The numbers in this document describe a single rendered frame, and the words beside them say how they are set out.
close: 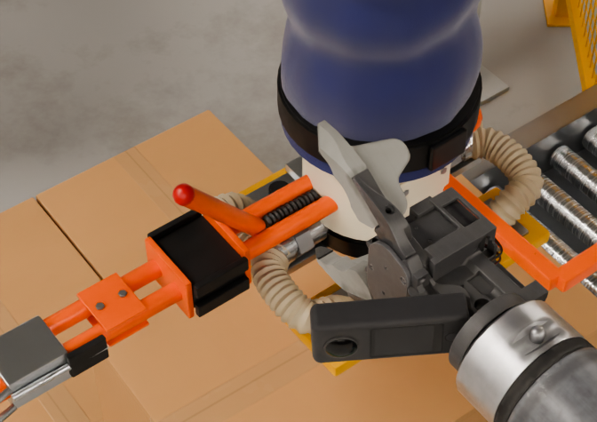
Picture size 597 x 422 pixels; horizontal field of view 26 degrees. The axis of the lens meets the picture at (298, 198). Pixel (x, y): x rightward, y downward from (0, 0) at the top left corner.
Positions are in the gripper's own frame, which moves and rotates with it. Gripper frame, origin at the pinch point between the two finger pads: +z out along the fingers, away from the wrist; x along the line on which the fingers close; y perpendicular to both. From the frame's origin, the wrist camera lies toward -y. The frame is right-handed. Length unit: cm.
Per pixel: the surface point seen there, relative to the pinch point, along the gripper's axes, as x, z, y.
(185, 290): -31.3, 19.5, -1.6
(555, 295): -64, 11, 51
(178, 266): -31.6, 22.9, -0.4
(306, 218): -32.5, 20.9, 15.4
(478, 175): -98, 57, 83
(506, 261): -45, 9, 37
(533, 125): -98, 61, 100
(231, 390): -64, 25, 6
